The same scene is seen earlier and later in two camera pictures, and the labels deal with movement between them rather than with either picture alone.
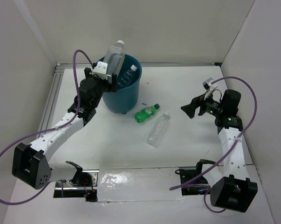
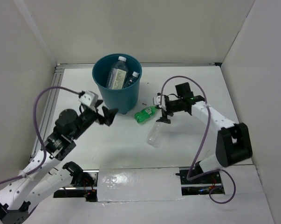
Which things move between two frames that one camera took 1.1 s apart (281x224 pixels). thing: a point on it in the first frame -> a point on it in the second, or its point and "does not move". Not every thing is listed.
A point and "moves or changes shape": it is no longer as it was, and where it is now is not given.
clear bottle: [125, 80] -> [133, 79]
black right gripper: [190, 108] -> [164, 114]
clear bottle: [155, 135] does not move
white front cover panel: [140, 184] does not move
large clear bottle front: [115, 58] moves or changes shape
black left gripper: [109, 87] -> [109, 115]
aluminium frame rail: [58, 66] does not move
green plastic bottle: [146, 113] does not move
